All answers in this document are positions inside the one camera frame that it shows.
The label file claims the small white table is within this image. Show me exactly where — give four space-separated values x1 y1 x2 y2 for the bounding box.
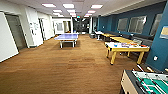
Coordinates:
94 30 104 40

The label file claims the blue ping pong table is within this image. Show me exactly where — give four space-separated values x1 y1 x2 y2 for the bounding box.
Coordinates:
54 32 80 49

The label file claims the yellow-topped table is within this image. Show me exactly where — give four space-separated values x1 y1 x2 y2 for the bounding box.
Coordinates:
99 32 116 42
109 35 134 45

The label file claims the ceiling light panel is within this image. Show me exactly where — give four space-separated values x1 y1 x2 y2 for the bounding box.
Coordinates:
65 9 76 14
41 3 57 8
52 9 63 14
90 4 104 9
62 3 75 9
85 10 96 14

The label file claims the yellow air hockey table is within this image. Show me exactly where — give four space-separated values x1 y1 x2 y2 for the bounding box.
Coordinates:
104 41 151 66

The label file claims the dark grey sofa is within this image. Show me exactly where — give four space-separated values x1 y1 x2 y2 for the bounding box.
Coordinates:
129 33 155 48

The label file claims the green-field foosball table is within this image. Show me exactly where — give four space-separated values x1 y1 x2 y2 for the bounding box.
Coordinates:
119 68 168 94

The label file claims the white door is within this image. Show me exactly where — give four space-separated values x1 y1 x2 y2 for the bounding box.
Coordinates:
0 12 20 63

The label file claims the yellow wall sign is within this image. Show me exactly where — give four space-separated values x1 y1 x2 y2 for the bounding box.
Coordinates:
159 25 168 39

